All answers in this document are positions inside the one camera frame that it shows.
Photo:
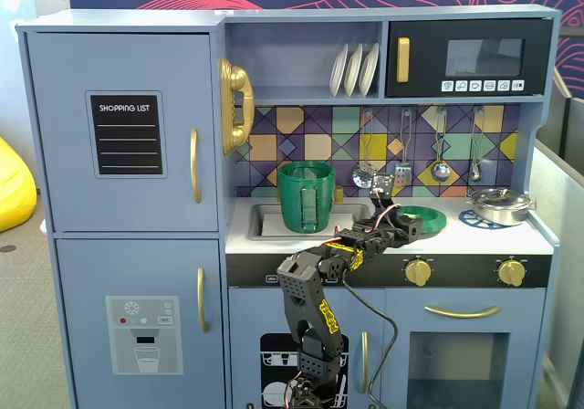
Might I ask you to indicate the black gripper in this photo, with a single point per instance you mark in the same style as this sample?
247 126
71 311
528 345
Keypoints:
407 227

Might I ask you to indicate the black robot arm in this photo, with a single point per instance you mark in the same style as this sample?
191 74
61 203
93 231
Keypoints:
303 290

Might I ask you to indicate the grey toy sink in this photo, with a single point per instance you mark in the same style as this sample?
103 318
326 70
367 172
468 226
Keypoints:
360 212

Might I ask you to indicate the gold stove knob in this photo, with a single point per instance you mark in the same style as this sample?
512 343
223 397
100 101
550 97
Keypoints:
418 272
512 273

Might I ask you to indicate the metal slotted spatula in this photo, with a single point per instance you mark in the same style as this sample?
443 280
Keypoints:
403 175

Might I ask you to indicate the metal ladle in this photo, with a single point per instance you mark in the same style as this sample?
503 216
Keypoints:
441 171

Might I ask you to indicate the metal skimmer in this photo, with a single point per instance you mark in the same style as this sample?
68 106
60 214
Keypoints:
362 177

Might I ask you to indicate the gold faucet knob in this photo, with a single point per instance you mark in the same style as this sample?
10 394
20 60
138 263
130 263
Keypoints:
340 194

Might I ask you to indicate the metal spoon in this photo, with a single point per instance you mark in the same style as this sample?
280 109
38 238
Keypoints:
475 171

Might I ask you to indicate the steel toy pot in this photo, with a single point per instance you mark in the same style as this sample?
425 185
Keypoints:
499 215

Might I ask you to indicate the green printed container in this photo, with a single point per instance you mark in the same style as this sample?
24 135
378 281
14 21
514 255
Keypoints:
289 208

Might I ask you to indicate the blue oven door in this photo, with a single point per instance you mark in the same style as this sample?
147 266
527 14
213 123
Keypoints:
520 317

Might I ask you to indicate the grey office partition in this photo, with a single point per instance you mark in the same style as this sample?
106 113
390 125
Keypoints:
556 244

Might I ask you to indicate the white toy plate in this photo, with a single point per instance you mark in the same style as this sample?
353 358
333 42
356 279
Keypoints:
337 73
352 71
368 69

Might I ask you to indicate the black toy microwave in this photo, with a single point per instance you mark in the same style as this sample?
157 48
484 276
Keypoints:
424 62

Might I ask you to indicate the blue dishwasher door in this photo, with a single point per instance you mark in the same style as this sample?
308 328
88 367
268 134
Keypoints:
246 317

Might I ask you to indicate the gold toy telephone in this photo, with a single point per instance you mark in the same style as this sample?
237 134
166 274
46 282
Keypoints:
235 78

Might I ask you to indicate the black shopping list board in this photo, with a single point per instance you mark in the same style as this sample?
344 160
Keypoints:
125 153

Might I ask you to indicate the blue fridge door with dispenser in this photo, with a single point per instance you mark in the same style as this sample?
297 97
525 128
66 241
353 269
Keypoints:
91 267

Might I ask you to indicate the blue toy kitchen unit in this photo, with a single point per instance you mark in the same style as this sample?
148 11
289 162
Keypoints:
137 21

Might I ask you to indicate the large blue fridge door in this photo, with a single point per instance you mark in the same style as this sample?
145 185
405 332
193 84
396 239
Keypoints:
59 108

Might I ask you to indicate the yellow beanbag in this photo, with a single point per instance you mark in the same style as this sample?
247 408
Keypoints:
13 190

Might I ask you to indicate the dark round floor cap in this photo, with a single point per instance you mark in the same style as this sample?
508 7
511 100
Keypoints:
7 248

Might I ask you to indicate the small camera circuit board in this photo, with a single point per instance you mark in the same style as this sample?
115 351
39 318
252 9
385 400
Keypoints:
383 184

